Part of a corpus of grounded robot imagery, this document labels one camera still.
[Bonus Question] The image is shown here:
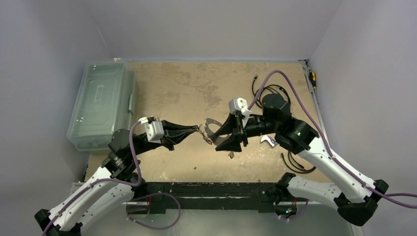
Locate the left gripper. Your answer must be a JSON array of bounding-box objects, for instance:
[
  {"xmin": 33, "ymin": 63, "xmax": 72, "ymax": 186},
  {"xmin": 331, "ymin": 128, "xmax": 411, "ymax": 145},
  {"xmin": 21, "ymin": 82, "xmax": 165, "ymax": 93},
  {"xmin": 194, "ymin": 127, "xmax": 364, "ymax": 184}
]
[{"xmin": 130, "ymin": 119, "xmax": 196, "ymax": 156}]

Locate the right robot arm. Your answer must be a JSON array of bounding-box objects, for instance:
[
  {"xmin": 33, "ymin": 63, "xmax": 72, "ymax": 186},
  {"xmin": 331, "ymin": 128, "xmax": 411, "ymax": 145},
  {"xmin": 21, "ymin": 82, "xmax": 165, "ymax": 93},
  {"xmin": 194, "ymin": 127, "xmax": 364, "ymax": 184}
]
[{"xmin": 209, "ymin": 93, "xmax": 388, "ymax": 226}]

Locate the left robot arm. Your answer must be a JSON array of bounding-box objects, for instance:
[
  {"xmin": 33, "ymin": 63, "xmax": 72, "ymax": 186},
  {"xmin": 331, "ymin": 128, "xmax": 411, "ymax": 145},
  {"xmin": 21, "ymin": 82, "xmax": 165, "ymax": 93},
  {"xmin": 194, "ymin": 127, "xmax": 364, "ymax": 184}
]
[{"xmin": 34, "ymin": 117, "xmax": 199, "ymax": 236}]

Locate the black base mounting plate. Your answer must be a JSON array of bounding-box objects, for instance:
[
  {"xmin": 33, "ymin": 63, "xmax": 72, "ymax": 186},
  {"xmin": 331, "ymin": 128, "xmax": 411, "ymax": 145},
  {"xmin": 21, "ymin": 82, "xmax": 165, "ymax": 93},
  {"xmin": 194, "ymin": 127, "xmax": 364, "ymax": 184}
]
[{"xmin": 125, "ymin": 182, "xmax": 294, "ymax": 215}]

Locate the translucent green storage box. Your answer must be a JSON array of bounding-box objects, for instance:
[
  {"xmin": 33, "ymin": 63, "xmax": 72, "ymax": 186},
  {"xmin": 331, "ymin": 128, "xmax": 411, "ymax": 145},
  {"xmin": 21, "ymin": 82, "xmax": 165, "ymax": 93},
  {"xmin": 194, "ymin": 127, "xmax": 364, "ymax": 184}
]
[{"xmin": 66, "ymin": 60, "xmax": 138, "ymax": 152}]

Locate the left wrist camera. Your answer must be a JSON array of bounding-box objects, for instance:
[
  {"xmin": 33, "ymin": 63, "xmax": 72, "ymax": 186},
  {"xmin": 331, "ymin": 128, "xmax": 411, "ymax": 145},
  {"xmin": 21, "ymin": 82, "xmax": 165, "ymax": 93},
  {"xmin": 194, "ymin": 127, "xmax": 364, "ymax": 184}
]
[{"xmin": 138, "ymin": 117, "xmax": 164, "ymax": 144}]

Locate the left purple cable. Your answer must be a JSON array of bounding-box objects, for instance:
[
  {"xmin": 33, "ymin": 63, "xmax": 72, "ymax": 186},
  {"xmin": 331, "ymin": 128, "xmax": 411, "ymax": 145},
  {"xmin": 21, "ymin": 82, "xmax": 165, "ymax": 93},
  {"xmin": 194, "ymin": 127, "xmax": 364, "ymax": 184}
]
[{"xmin": 41, "ymin": 119, "xmax": 146, "ymax": 236}]

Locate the red handled adjustable wrench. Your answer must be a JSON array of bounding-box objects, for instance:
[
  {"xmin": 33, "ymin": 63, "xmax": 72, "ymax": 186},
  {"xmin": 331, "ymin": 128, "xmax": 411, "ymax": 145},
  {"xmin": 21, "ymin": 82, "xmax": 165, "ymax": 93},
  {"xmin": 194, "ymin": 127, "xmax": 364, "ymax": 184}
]
[{"xmin": 260, "ymin": 135, "xmax": 277, "ymax": 147}]

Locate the coiled black cable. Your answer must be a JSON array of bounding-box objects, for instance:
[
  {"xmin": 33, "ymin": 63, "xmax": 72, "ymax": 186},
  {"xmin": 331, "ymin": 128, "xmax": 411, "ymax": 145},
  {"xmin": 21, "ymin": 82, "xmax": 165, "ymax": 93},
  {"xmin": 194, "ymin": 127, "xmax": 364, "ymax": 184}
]
[{"xmin": 251, "ymin": 75, "xmax": 291, "ymax": 108}]

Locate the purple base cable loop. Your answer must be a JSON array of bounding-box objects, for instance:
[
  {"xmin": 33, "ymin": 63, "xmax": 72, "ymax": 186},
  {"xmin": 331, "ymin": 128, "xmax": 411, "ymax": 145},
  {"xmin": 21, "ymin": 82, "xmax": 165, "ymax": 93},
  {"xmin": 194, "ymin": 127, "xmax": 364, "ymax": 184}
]
[{"xmin": 125, "ymin": 192, "xmax": 181, "ymax": 231}]

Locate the yellow handled screwdriver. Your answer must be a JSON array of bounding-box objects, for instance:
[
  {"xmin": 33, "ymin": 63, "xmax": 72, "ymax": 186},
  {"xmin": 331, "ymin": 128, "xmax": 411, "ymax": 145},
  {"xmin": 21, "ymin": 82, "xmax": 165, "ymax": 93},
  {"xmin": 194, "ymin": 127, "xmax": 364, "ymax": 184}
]
[{"xmin": 308, "ymin": 71, "xmax": 317, "ymax": 89}]

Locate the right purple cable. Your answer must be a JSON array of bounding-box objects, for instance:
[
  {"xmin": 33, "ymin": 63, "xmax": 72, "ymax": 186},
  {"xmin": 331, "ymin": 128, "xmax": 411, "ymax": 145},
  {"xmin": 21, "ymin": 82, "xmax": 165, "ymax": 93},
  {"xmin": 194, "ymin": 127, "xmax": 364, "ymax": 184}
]
[{"xmin": 248, "ymin": 70, "xmax": 417, "ymax": 210}]

